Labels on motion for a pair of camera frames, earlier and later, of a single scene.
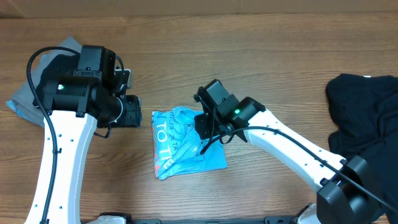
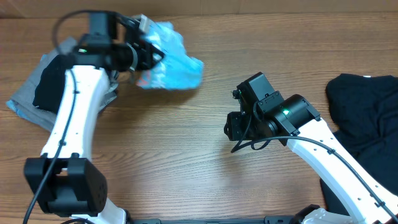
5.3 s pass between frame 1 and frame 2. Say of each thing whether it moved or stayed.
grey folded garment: stayed
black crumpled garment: stayed
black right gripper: moved
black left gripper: moved
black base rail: stayed
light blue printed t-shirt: moved
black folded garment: stayed
